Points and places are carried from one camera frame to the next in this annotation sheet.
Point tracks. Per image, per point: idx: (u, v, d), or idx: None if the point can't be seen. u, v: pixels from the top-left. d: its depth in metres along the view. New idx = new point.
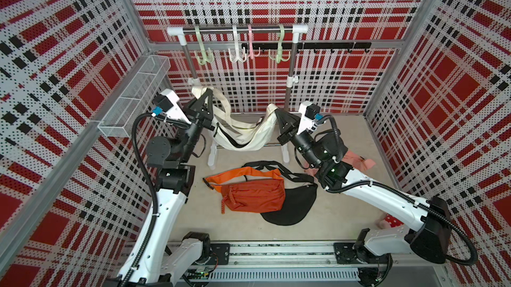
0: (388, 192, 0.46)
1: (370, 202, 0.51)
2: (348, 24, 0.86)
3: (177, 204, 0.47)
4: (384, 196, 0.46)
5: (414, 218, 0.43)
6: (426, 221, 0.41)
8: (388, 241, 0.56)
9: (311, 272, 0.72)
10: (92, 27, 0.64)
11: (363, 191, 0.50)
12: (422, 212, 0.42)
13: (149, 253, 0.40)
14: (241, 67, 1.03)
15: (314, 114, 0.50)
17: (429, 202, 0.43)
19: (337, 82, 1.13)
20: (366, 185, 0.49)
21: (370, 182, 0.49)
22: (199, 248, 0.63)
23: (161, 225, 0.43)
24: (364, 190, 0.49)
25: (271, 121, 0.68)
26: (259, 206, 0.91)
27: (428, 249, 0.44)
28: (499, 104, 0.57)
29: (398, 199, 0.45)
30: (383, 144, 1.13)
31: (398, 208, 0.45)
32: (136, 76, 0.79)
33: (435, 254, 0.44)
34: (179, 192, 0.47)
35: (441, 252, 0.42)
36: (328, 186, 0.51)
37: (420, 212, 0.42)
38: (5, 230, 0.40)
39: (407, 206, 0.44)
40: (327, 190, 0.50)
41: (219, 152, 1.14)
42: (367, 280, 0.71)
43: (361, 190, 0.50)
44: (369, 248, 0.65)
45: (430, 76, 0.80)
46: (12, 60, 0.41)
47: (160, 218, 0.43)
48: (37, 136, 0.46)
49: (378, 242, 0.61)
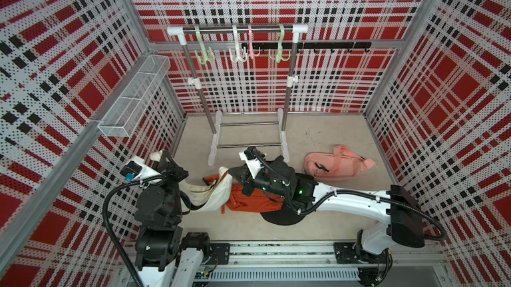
0: (352, 198, 0.48)
1: (344, 209, 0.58)
2: (349, 23, 0.86)
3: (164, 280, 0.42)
4: (351, 200, 0.48)
5: (380, 213, 0.45)
6: (391, 214, 0.43)
8: (380, 239, 0.57)
9: (311, 272, 0.72)
10: (92, 27, 0.64)
11: (331, 201, 0.51)
12: (386, 206, 0.44)
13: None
14: (241, 67, 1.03)
15: (254, 155, 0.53)
17: (390, 194, 0.45)
19: (337, 82, 1.13)
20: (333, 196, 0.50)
21: (335, 192, 0.51)
22: (199, 255, 0.63)
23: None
24: (333, 200, 0.50)
25: (227, 181, 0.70)
26: (259, 206, 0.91)
27: (406, 238, 0.45)
28: (499, 104, 0.57)
29: (363, 200, 0.47)
30: (383, 143, 1.13)
31: (365, 208, 0.47)
32: (136, 76, 0.80)
33: (414, 240, 0.45)
34: (163, 268, 0.42)
35: (415, 235, 0.43)
36: (301, 210, 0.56)
37: (384, 206, 0.44)
38: (5, 229, 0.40)
39: (372, 204, 0.45)
40: (300, 212, 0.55)
41: (219, 152, 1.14)
42: (367, 280, 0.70)
43: (330, 200, 0.51)
44: (368, 250, 0.65)
45: (430, 76, 0.80)
46: (12, 60, 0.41)
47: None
48: (37, 136, 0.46)
49: (372, 242, 0.61)
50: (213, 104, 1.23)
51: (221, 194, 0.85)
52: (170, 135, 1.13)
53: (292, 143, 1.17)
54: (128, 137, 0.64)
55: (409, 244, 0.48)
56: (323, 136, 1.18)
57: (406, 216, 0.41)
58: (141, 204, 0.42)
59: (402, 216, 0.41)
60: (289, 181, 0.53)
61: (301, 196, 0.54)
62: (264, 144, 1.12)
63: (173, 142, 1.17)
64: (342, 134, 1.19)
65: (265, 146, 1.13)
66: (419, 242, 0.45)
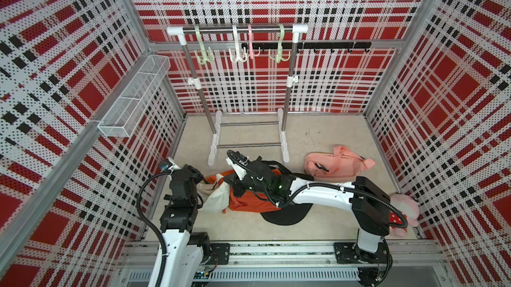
0: (322, 189, 0.52)
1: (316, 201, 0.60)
2: (349, 23, 0.86)
3: (183, 244, 0.50)
4: (319, 192, 0.52)
5: (344, 202, 0.49)
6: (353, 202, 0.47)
8: (369, 234, 0.58)
9: (311, 272, 0.72)
10: (91, 27, 0.64)
11: (306, 194, 0.56)
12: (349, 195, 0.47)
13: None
14: (241, 67, 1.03)
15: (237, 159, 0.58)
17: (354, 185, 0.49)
19: (337, 82, 1.13)
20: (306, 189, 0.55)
21: (307, 184, 0.56)
22: (199, 254, 0.62)
23: (170, 268, 0.46)
24: (306, 193, 0.55)
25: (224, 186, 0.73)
26: (259, 205, 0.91)
27: (370, 226, 0.49)
28: (499, 104, 0.57)
29: (330, 190, 0.51)
30: (383, 143, 1.13)
31: (333, 198, 0.51)
32: (136, 76, 0.79)
33: (377, 228, 0.48)
34: (184, 230, 0.51)
35: (377, 222, 0.46)
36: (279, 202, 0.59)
37: (347, 196, 0.48)
38: (5, 229, 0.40)
39: (338, 194, 0.49)
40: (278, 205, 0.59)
41: (219, 152, 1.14)
42: (367, 280, 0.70)
43: (304, 194, 0.56)
44: (366, 249, 0.65)
45: (430, 76, 0.80)
46: (12, 60, 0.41)
47: (168, 260, 0.47)
48: (37, 136, 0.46)
49: (364, 239, 0.62)
50: (213, 104, 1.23)
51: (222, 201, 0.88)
52: (170, 134, 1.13)
53: (293, 143, 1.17)
54: (128, 137, 0.64)
55: (374, 232, 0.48)
56: (323, 136, 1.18)
57: (368, 204, 0.44)
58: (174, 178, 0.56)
59: (362, 203, 0.44)
60: (263, 176, 0.60)
61: (281, 191, 0.59)
62: (264, 144, 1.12)
63: (173, 142, 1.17)
64: (342, 134, 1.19)
65: (265, 146, 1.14)
66: (384, 230, 0.48)
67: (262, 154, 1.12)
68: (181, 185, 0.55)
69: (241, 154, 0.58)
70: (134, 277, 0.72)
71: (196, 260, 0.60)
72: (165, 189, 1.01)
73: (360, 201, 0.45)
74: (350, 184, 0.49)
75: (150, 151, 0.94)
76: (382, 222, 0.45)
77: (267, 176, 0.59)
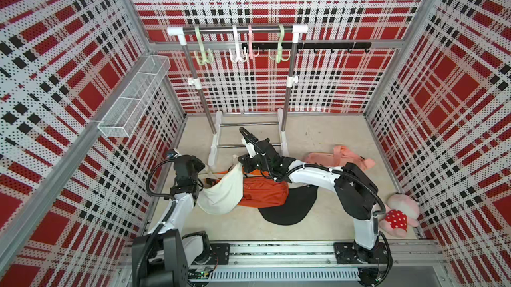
0: (313, 169, 0.59)
1: (309, 180, 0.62)
2: (349, 23, 0.86)
3: (189, 200, 0.58)
4: (311, 171, 0.59)
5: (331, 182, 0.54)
6: (338, 182, 0.52)
8: (362, 226, 0.60)
9: (311, 272, 0.72)
10: (92, 27, 0.64)
11: (301, 172, 0.62)
12: (336, 175, 0.53)
13: (172, 219, 0.48)
14: (241, 67, 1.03)
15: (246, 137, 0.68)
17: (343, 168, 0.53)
19: (337, 82, 1.13)
20: (301, 168, 0.62)
21: (303, 164, 0.62)
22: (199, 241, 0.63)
23: (179, 208, 0.53)
24: (301, 171, 0.61)
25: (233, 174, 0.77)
26: (263, 200, 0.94)
27: (352, 208, 0.52)
28: (499, 104, 0.57)
29: (320, 170, 0.57)
30: (383, 143, 1.13)
31: (322, 178, 0.57)
32: (137, 76, 0.80)
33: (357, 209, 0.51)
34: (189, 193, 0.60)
35: (357, 205, 0.50)
36: (276, 177, 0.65)
37: (335, 176, 0.53)
38: (5, 230, 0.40)
39: (327, 174, 0.55)
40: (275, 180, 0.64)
41: (219, 152, 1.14)
42: (367, 280, 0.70)
43: (299, 172, 0.62)
44: (363, 245, 0.66)
45: (430, 76, 0.80)
46: (12, 60, 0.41)
47: (177, 204, 0.55)
48: (37, 136, 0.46)
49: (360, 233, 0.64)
50: (213, 104, 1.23)
51: (235, 191, 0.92)
52: (170, 134, 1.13)
53: (293, 142, 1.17)
54: (128, 137, 0.64)
55: (356, 213, 0.53)
56: (323, 136, 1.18)
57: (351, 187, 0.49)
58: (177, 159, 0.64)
59: (346, 185, 0.49)
60: (266, 152, 0.68)
61: (281, 168, 0.67)
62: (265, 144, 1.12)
63: (173, 142, 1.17)
64: (342, 134, 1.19)
65: None
66: (363, 214, 0.51)
67: None
68: (183, 164, 0.65)
69: (254, 135, 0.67)
70: None
71: (199, 246, 0.62)
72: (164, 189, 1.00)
73: (344, 182, 0.49)
74: (340, 168, 0.54)
75: (150, 151, 0.94)
76: (363, 207, 0.49)
77: (269, 153, 0.68)
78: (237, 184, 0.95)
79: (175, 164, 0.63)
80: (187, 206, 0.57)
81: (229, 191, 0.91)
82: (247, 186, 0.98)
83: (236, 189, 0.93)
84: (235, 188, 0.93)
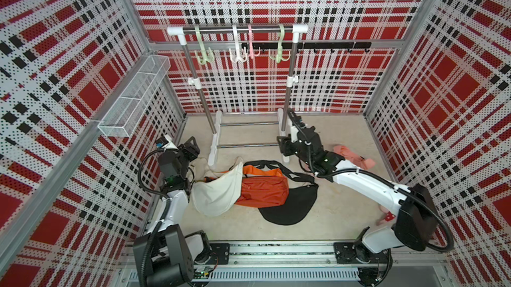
0: (372, 180, 0.50)
1: (358, 189, 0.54)
2: (349, 23, 0.86)
3: (183, 196, 0.58)
4: (369, 182, 0.50)
5: (393, 202, 0.46)
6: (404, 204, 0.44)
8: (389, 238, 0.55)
9: (311, 272, 0.72)
10: (92, 27, 0.64)
11: (350, 177, 0.54)
12: (402, 196, 0.45)
13: (170, 216, 0.48)
14: (241, 67, 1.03)
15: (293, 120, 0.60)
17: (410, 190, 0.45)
19: (337, 82, 1.13)
20: (353, 172, 0.53)
21: (358, 169, 0.53)
22: (199, 236, 0.63)
23: (174, 206, 0.52)
24: (352, 176, 0.53)
25: (233, 175, 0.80)
26: (263, 200, 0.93)
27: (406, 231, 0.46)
28: (499, 104, 0.57)
29: (382, 184, 0.48)
30: (383, 143, 1.13)
31: (380, 193, 0.49)
32: (137, 76, 0.80)
33: (415, 240, 0.45)
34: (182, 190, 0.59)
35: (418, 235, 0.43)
36: (319, 172, 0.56)
37: (399, 196, 0.45)
38: (5, 229, 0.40)
39: (388, 191, 0.47)
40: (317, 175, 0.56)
41: (219, 151, 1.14)
42: (368, 280, 0.71)
43: (349, 176, 0.54)
44: (366, 246, 0.66)
45: (430, 76, 0.80)
46: (12, 60, 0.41)
47: (172, 202, 0.54)
48: (37, 136, 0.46)
49: (376, 239, 0.61)
50: (213, 104, 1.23)
51: (233, 192, 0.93)
52: (170, 134, 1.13)
53: None
54: (128, 137, 0.64)
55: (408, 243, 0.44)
56: (322, 136, 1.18)
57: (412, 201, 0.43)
58: (163, 157, 0.63)
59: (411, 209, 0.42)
60: (311, 142, 0.60)
61: (325, 163, 0.58)
62: (265, 144, 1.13)
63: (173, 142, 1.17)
64: (342, 134, 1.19)
65: (266, 146, 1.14)
66: (422, 246, 0.44)
67: (262, 154, 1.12)
68: (170, 164, 0.61)
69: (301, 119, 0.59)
70: (134, 277, 0.72)
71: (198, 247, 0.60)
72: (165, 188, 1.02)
73: (408, 206, 0.42)
74: (406, 188, 0.46)
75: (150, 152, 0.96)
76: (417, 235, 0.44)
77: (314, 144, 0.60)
78: (236, 185, 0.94)
79: (162, 164, 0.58)
80: (184, 200, 0.57)
81: (228, 190, 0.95)
82: (247, 186, 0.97)
83: (235, 190, 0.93)
84: (234, 188, 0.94)
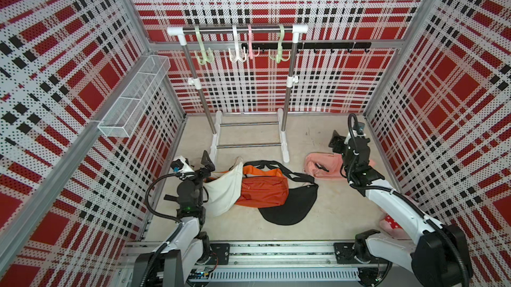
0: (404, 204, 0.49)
1: (388, 211, 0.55)
2: (349, 24, 0.86)
3: (196, 224, 0.60)
4: (400, 205, 0.49)
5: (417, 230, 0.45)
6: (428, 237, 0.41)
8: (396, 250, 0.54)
9: (311, 272, 0.72)
10: (92, 27, 0.64)
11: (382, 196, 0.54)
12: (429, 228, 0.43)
13: (177, 240, 0.49)
14: (241, 67, 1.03)
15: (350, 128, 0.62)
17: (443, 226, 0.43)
19: (337, 82, 1.13)
20: (387, 192, 0.53)
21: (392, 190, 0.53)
22: (201, 245, 0.64)
23: (185, 231, 0.53)
24: (384, 195, 0.54)
25: (233, 175, 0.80)
26: (263, 200, 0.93)
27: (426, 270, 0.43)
28: (499, 104, 0.57)
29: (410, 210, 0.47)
30: (383, 143, 1.13)
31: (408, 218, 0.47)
32: (136, 76, 0.79)
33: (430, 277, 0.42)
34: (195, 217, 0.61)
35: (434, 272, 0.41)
36: (353, 182, 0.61)
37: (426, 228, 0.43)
38: (5, 230, 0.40)
39: (416, 218, 0.46)
40: (350, 184, 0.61)
41: (219, 151, 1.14)
42: (368, 281, 0.70)
43: (383, 196, 0.54)
44: (368, 248, 0.66)
45: (430, 76, 0.80)
46: (12, 60, 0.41)
47: (183, 226, 0.55)
48: (37, 136, 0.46)
49: (382, 248, 0.60)
50: (213, 104, 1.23)
51: (233, 192, 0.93)
52: (170, 134, 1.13)
53: (292, 142, 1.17)
54: (128, 137, 0.64)
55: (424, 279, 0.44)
56: (322, 136, 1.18)
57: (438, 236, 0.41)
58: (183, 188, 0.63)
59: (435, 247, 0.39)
60: (360, 152, 0.61)
61: (362, 176, 0.60)
62: (265, 144, 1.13)
63: (173, 142, 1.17)
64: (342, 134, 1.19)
65: (266, 146, 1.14)
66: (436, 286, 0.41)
67: (262, 154, 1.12)
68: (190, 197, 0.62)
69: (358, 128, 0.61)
70: None
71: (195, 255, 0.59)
72: (164, 189, 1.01)
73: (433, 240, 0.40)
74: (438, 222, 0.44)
75: (150, 152, 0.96)
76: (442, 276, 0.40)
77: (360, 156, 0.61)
78: (236, 185, 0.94)
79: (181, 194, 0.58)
80: (195, 228, 0.60)
81: (228, 190, 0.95)
82: (247, 186, 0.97)
83: (235, 190, 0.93)
84: (235, 188, 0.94)
